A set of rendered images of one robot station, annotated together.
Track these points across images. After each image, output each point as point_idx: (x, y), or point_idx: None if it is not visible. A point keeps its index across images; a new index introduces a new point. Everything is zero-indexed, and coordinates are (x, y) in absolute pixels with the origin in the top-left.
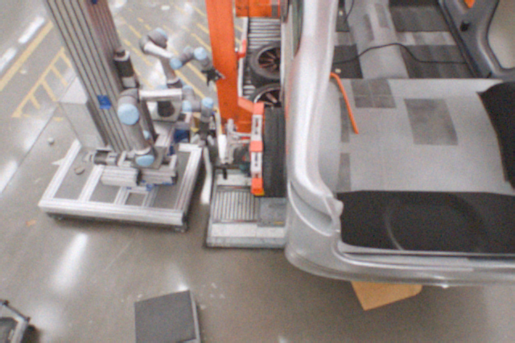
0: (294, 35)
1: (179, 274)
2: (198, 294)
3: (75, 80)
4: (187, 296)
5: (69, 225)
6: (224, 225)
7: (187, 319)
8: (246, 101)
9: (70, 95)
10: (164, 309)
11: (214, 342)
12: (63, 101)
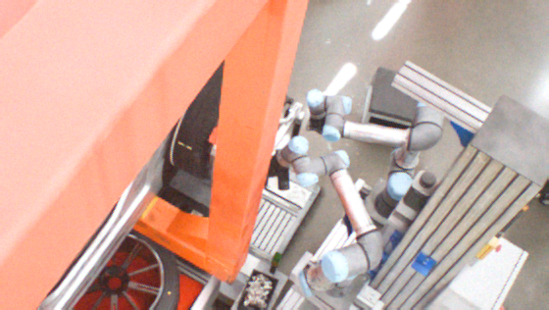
0: None
1: (365, 179)
2: (350, 146)
3: (496, 290)
4: (374, 101)
5: None
6: (287, 198)
7: (380, 82)
8: (197, 234)
9: (506, 256)
10: (401, 101)
11: (350, 97)
12: (516, 246)
